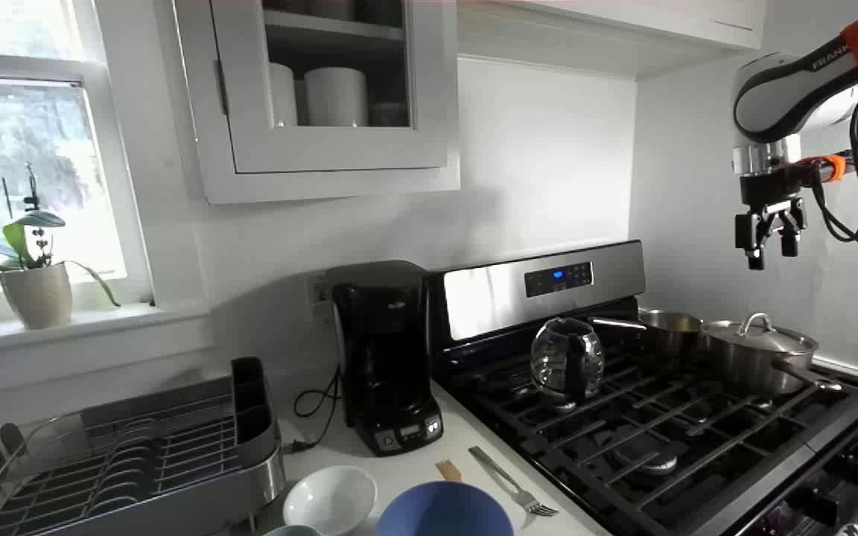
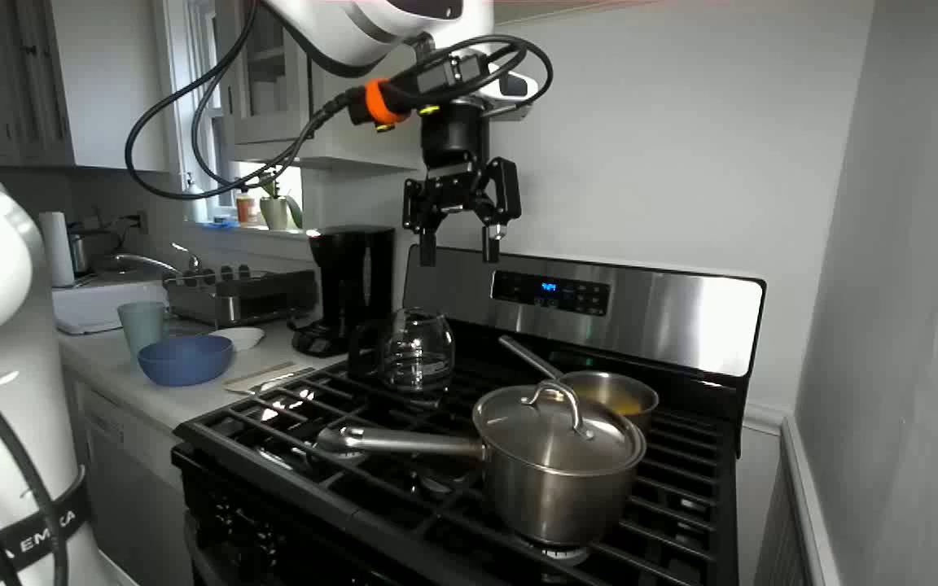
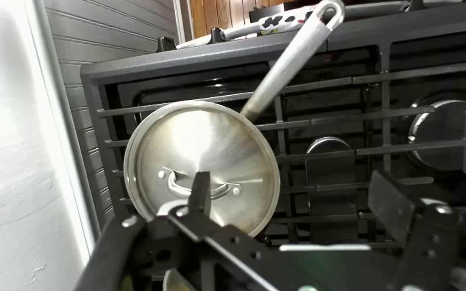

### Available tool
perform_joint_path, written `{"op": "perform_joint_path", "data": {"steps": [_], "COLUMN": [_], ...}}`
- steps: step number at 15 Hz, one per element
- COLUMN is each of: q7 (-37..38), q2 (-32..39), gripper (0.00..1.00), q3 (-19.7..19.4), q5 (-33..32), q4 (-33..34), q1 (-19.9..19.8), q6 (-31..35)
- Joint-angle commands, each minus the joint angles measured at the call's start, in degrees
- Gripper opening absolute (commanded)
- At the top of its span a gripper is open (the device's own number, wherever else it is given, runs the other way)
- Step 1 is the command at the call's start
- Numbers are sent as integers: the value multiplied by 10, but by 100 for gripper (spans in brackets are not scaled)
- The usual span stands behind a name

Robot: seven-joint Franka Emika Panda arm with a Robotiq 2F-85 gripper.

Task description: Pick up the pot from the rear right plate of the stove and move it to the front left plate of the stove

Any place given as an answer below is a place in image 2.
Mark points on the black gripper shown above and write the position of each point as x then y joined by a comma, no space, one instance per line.
454,136

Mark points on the small steel saucepan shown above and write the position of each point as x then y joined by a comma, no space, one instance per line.
613,392

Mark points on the black gas stove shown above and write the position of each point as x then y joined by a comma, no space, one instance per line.
642,315

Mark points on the steel pot lid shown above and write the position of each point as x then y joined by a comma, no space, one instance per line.
554,428

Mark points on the large steel pot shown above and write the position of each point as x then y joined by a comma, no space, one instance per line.
554,506

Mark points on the black coffee maker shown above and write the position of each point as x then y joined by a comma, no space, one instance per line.
353,281

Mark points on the glass coffee carafe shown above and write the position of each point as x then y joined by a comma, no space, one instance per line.
418,352

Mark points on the potted green plant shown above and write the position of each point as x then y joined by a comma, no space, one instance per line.
278,210

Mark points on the small orange bottle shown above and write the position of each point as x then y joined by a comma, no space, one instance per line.
246,210

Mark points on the metal dish rack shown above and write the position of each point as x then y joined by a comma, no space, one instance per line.
237,293

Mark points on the white framed window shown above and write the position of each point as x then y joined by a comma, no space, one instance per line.
179,65

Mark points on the blue bowl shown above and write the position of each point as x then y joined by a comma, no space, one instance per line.
183,359

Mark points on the chrome sink faucet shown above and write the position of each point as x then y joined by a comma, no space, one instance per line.
145,262

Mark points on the pale green cup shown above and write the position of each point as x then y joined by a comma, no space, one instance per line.
141,322

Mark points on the white sink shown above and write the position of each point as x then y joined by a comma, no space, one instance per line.
95,306

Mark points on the white paper towel roll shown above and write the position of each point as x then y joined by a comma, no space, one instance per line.
57,249

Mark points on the white base cabinet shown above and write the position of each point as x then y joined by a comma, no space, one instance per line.
129,491

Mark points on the white baseboard trim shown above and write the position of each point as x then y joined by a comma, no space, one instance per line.
807,500

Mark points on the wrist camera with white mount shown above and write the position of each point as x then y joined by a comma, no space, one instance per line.
454,75

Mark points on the glass door wall cabinet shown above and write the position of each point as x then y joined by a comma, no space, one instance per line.
275,120

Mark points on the plain white wall cabinet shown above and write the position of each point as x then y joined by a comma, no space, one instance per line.
98,75

